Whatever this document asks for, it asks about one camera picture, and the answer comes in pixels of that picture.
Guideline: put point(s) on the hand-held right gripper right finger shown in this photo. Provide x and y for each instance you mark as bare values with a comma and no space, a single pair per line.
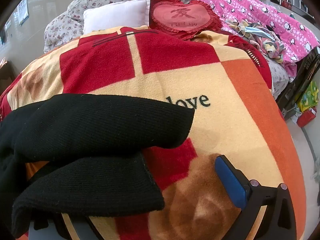
231,182

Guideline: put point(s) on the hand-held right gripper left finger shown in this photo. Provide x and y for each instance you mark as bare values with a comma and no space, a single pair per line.
93,232

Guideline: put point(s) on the black pants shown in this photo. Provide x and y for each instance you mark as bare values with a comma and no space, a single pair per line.
100,125

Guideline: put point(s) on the red orange printed blanket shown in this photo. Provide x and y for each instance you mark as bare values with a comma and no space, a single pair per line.
225,105

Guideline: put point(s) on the small red box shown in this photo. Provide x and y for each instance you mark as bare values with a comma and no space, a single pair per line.
306,117

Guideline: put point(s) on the green packet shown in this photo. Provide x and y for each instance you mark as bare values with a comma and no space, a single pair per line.
308,97

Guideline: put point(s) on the pile of patterned clothes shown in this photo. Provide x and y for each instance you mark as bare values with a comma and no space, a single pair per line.
270,47

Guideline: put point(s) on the blue face mask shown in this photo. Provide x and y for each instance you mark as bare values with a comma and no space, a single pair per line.
252,30

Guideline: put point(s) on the pink penguin blanket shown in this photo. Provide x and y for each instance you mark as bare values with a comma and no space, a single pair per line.
262,15

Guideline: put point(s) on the red heart cushion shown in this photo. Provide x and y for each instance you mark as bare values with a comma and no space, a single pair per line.
182,15

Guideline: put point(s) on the brown wooden furniture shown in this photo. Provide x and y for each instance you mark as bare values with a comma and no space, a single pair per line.
6,75

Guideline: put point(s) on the white pillow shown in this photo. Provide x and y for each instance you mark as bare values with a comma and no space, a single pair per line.
115,15

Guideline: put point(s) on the floral quilt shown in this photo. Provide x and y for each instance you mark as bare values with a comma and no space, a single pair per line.
82,2

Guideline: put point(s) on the wall calendar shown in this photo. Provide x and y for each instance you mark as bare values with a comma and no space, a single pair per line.
23,12

